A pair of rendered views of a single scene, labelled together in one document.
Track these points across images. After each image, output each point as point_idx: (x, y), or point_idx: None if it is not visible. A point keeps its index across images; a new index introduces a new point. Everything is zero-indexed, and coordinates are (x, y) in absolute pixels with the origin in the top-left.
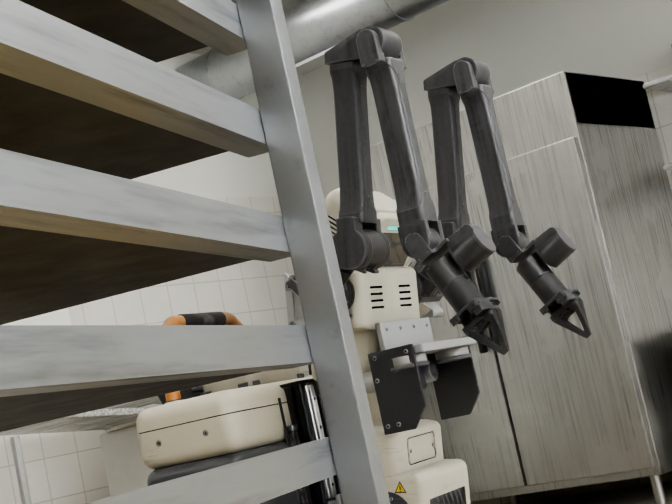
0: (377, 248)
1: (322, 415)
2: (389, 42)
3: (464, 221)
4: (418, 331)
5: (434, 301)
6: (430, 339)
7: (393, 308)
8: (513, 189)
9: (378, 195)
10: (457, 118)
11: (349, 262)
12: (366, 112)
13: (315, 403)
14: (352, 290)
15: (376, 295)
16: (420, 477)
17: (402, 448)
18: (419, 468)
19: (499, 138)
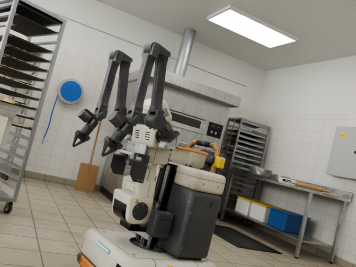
0: None
1: (163, 175)
2: (110, 55)
3: (150, 109)
4: (139, 148)
5: (166, 142)
6: (142, 152)
7: (141, 139)
8: (136, 95)
9: None
10: (156, 67)
11: None
12: (119, 76)
13: (159, 169)
14: (132, 130)
15: (136, 133)
16: (114, 189)
17: (123, 181)
18: (125, 190)
19: (139, 74)
